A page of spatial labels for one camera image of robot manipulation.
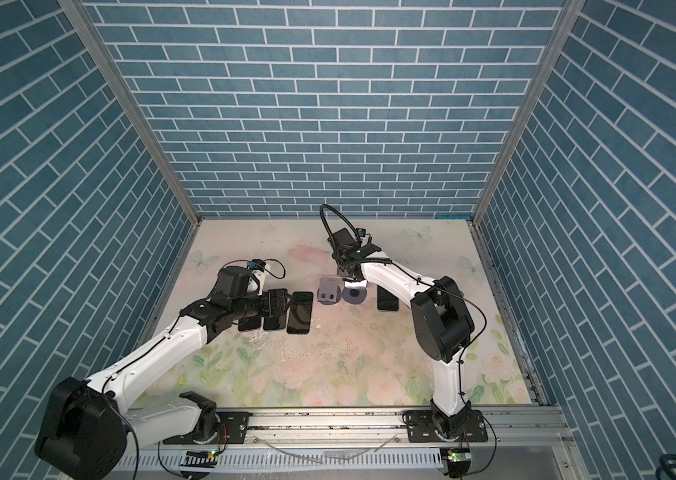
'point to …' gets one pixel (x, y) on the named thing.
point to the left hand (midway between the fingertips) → (282, 297)
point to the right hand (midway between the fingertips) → (351, 264)
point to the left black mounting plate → (233, 429)
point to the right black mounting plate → (420, 428)
